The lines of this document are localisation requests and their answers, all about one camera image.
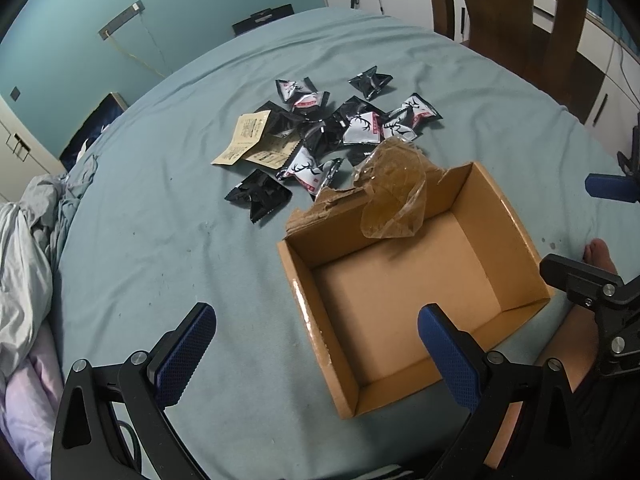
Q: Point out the teal bed sheet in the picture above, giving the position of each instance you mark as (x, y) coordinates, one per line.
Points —
(317, 369)

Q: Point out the black red snack packet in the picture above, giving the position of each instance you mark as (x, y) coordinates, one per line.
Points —
(311, 104)

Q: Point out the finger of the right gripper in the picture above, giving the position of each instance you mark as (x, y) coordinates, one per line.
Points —
(609, 187)
(590, 287)

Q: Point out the white cabinet with drawers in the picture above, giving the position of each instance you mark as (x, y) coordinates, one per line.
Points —
(603, 89)

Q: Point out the open cardboard box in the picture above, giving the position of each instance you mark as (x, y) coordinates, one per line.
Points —
(359, 298)

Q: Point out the person's bare foot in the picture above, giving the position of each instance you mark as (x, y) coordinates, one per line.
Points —
(596, 253)

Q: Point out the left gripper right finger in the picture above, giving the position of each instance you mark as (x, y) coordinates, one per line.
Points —
(487, 384)

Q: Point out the white door with handle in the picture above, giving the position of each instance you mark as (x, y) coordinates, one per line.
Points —
(22, 156)

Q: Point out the white deer snack top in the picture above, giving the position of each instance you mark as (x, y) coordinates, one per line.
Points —
(290, 91)

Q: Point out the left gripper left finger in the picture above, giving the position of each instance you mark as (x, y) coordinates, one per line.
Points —
(112, 417)

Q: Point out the crumpled grey blanket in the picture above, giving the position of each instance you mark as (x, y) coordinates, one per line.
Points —
(33, 234)

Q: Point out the brown wooden chair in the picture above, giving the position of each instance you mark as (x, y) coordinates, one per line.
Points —
(504, 31)

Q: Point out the metal wall bracket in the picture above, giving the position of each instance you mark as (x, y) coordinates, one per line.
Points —
(121, 19)

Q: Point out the kraft paper packet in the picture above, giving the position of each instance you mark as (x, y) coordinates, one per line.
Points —
(272, 151)
(247, 133)

